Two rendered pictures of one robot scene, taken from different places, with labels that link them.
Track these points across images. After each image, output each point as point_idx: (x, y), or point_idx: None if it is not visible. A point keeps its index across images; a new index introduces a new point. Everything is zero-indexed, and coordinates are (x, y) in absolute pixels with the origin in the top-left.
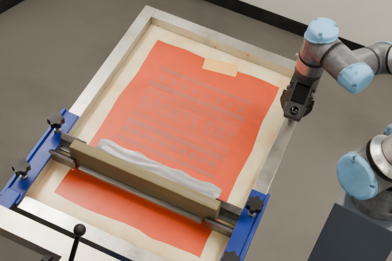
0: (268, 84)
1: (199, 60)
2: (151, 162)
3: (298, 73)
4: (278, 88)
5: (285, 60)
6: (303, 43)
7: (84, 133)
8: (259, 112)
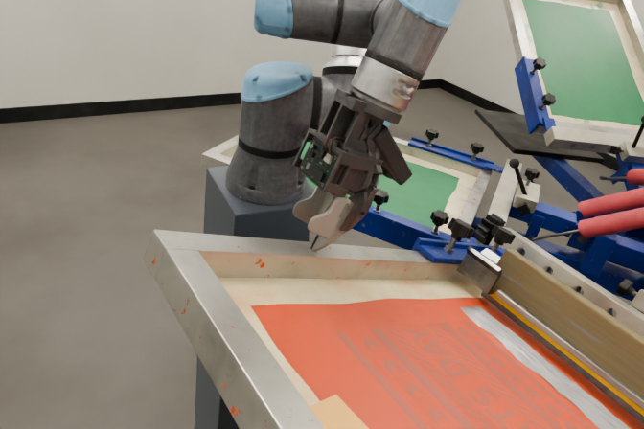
0: (269, 327)
1: None
2: (575, 399)
3: (401, 113)
4: (254, 305)
5: (203, 288)
6: (440, 41)
7: None
8: (334, 313)
